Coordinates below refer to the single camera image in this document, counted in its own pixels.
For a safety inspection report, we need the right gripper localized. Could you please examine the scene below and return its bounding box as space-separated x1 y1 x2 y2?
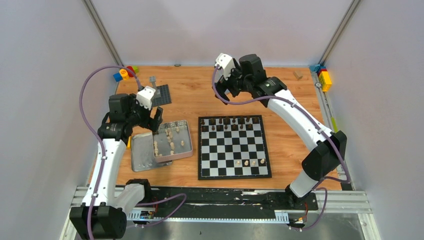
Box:
212 60 253 105

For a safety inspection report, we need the black white chessboard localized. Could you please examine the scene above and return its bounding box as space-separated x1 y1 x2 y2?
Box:
198 115 272 180

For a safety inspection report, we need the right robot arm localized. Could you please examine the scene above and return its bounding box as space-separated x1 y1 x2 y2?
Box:
212 53 347 209

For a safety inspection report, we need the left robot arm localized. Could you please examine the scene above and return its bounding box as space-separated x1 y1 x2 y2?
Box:
69 90 163 240

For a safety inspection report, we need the dark grey lego baseplate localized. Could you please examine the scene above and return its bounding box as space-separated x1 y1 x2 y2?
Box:
152 84 172 107

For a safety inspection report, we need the metal tin lid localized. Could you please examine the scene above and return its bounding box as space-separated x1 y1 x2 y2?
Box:
130 132 173 172

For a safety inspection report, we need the pink metal tin box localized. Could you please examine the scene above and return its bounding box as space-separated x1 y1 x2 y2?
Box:
152 120 194 163

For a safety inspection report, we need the red round toy block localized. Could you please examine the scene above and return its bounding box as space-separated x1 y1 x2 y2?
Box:
126 65 136 78

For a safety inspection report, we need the blue toy block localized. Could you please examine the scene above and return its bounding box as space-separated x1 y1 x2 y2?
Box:
113 72 123 82

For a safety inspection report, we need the yellow round toy block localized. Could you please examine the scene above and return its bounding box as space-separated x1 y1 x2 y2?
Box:
119 68 130 80

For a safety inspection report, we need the small wooden block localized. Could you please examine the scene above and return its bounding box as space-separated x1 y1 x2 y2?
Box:
293 70 303 80

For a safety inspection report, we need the yellow lego brick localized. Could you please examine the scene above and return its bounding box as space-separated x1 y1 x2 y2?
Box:
318 71 332 92

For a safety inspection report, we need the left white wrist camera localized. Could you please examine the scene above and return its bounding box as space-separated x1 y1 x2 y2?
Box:
136 86 156 110

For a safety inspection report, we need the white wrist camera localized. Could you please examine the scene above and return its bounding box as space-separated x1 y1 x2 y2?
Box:
136 86 156 110
214 53 235 80

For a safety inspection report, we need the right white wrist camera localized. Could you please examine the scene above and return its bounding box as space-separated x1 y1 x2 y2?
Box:
214 53 235 80

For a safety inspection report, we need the yellow triangular toy frame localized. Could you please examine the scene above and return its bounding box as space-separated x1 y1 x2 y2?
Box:
126 136 132 149

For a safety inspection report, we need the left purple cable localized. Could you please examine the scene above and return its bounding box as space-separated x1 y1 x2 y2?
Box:
78 65 144 240

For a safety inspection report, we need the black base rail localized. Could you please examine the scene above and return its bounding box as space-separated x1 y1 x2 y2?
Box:
128 186 319 220

